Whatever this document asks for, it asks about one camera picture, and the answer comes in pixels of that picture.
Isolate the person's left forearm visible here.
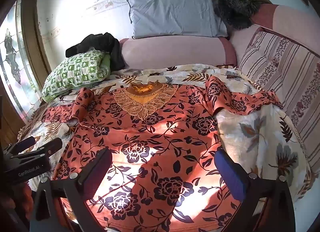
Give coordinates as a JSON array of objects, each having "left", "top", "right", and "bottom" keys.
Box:
[{"left": 7, "top": 183, "right": 34, "bottom": 220}]

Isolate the cream leaf print blanket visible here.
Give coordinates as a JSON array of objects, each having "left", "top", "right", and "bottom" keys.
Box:
[{"left": 17, "top": 64, "right": 313, "bottom": 232}]

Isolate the black garment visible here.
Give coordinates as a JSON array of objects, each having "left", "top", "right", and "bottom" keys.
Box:
[{"left": 65, "top": 32, "right": 125, "bottom": 71}]

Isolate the stained glass window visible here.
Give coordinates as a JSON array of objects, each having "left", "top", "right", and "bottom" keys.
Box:
[{"left": 0, "top": 0, "right": 44, "bottom": 124}]

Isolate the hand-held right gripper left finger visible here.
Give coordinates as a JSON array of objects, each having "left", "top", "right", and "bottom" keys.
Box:
[{"left": 29, "top": 147, "right": 113, "bottom": 232}]

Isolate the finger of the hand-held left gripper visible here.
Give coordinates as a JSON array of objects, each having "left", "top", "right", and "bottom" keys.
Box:
[
  {"left": 12, "top": 138, "right": 63, "bottom": 159},
  {"left": 15, "top": 136, "right": 37, "bottom": 151}
]

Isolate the pink bolster cushion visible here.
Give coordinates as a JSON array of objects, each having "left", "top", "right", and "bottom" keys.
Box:
[{"left": 119, "top": 36, "right": 237, "bottom": 70}]

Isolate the pink sofa back cushion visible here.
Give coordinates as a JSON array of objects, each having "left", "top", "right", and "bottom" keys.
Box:
[{"left": 229, "top": 3, "right": 320, "bottom": 68}]

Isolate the orange floral blouse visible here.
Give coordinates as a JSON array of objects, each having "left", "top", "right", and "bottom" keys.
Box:
[{"left": 41, "top": 75, "right": 284, "bottom": 232}]

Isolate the striped floral mattress cover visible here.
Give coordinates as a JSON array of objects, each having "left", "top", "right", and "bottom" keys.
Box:
[{"left": 237, "top": 27, "right": 320, "bottom": 172}]

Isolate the green patterned pillow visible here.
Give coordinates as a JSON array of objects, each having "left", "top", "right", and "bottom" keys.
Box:
[{"left": 41, "top": 47, "right": 112, "bottom": 102}]

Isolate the grey pillow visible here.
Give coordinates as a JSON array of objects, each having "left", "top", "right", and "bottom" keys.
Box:
[{"left": 126, "top": 0, "right": 228, "bottom": 40}]

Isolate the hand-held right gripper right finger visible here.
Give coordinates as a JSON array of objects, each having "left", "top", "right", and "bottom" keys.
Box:
[{"left": 214, "top": 148, "right": 297, "bottom": 232}]

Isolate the dark furry cloth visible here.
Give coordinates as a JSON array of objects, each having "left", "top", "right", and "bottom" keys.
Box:
[{"left": 216, "top": 0, "right": 263, "bottom": 30}]

